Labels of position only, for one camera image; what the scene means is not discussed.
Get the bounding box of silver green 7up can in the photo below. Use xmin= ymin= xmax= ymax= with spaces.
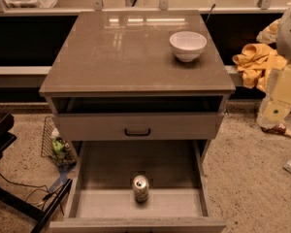
xmin=132 ymin=175 xmax=149 ymax=203

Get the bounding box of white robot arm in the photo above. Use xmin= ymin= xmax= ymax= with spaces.
xmin=256 ymin=4 xmax=291 ymax=130

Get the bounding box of grey drawer cabinet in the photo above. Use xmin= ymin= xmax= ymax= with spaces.
xmin=40 ymin=11 xmax=235 ymax=153

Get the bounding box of open middle drawer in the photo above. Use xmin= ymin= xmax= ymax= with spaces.
xmin=49 ymin=140 xmax=226 ymax=233

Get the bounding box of white bowl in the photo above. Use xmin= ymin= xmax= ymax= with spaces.
xmin=169 ymin=31 xmax=208 ymax=62

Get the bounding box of yellow crumpled cloth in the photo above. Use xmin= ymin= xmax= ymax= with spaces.
xmin=233 ymin=44 xmax=287 ymax=91

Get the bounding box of brown snack bag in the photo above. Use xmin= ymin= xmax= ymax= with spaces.
xmin=261 ymin=123 xmax=291 ymax=138

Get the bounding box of black chair base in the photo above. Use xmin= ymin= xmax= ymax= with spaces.
xmin=0 ymin=114 xmax=68 ymax=233

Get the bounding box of top drawer with black handle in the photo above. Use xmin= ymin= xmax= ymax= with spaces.
xmin=53 ymin=113 xmax=224 ymax=141

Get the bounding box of black cable on floor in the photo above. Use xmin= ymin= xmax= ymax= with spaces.
xmin=0 ymin=162 xmax=65 ymax=216

